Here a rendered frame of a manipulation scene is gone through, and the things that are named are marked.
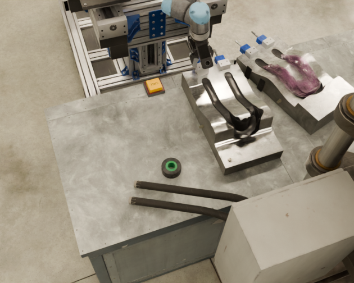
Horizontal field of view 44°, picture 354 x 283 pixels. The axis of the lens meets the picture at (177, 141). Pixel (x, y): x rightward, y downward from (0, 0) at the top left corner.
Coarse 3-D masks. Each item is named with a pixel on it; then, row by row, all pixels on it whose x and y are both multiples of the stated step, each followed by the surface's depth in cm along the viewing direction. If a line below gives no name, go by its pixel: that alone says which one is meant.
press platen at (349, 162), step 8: (312, 152) 127; (352, 152) 128; (312, 160) 126; (344, 160) 127; (352, 160) 127; (312, 168) 125; (320, 168) 124; (328, 168) 124; (336, 168) 124; (344, 168) 125; (352, 168) 125; (312, 176) 127; (352, 176) 123
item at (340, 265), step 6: (342, 264) 161; (330, 270) 160; (336, 270) 160; (342, 270) 160; (324, 276) 158; (330, 276) 160; (336, 276) 161; (342, 276) 161; (348, 276) 159; (306, 282) 157; (312, 282) 157; (318, 282) 160; (324, 282) 160; (330, 282) 157; (336, 282) 157; (342, 282) 158; (348, 282) 158
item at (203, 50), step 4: (196, 44) 175; (200, 44) 175; (204, 44) 175; (196, 48) 177; (200, 48) 175; (204, 48) 175; (208, 48) 176; (200, 52) 175; (204, 52) 176; (208, 52) 176; (200, 56) 176; (204, 56) 176; (208, 56) 176; (200, 60) 177; (204, 60) 176; (208, 60) 176; (204, 64) 176; (208, 64) 176; (212, 64) 177; (204, 68) 177
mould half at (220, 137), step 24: (192, 72) 195; (216, 72) 196; (240, 72) 196; (192, 96) 189; (216, 120) 176; (264, 120) 178; (216, 144) 178; (240, 144) 179; (264, 144) 179; (240, 168) 178
